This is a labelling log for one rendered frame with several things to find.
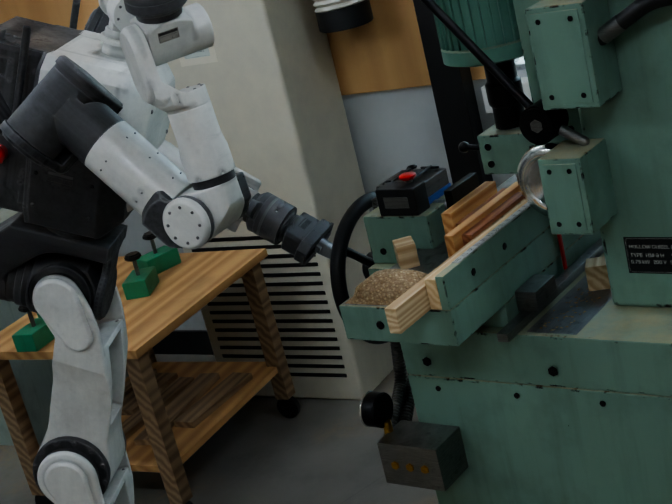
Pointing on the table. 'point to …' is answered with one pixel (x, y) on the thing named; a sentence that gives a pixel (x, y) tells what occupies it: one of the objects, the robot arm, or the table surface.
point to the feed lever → (551, 127)
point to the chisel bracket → (502, 150)
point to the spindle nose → (499, 99)
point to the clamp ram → (459, 190)
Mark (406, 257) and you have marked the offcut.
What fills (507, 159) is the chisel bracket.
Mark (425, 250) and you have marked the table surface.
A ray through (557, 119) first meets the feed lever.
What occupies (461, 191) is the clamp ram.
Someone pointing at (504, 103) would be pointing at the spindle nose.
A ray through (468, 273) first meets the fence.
